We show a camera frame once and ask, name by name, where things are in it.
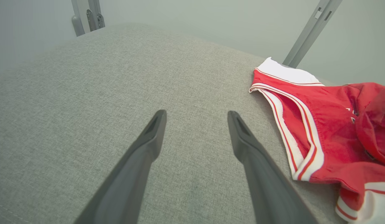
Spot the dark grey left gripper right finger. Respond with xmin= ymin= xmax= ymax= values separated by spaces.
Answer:
xmin=228 ymin=111 xmax=319 ymax=224

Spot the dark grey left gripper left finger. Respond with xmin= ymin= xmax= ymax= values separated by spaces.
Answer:
xmin=74 ymin=110 xmax=167 ymax=224

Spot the red basketball jersey number 23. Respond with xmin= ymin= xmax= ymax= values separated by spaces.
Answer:
xmin=249 ymin=57 xmax=385 ymax=224

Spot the grey metal door hinge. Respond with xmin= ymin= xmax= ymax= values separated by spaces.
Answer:
xmin=86 ymin=9 xmax=105 ymax=31

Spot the slotted grey aluminium partition post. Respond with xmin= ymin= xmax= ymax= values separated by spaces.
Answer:
xmin=282 ymin=0 xmax=343 ymax=68

